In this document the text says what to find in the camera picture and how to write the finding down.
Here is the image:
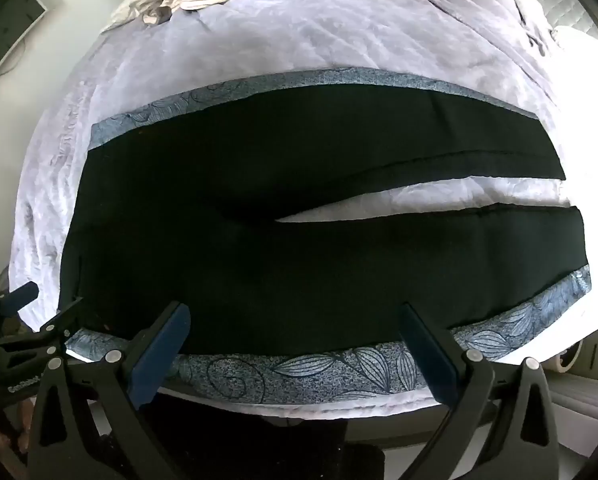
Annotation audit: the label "white appliance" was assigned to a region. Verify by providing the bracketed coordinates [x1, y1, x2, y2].
[551, 317, 598, 378]

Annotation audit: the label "lavender blanket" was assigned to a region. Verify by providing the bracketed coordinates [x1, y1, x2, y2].
[8, 0, 587, 421]

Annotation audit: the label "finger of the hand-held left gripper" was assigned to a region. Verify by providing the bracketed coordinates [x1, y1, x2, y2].
[0, 281, 40, 322]
[0, 297, 84, 361]

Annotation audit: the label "person's dark clothing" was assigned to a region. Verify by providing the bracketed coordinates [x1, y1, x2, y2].
[144, 392, 484, 480]

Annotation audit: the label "dark framed wall panel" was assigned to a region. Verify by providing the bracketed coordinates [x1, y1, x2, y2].
[0, 0, 48, 63]

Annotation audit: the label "black pants with floral trim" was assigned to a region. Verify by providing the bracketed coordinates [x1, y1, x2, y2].
[58, 67, 593, 407]

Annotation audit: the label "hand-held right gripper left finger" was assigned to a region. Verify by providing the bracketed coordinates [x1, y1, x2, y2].
[26, 301, 192, 480]

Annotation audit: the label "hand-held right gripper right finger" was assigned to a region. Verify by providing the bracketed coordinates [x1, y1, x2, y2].
[400, 302, 573, 480]

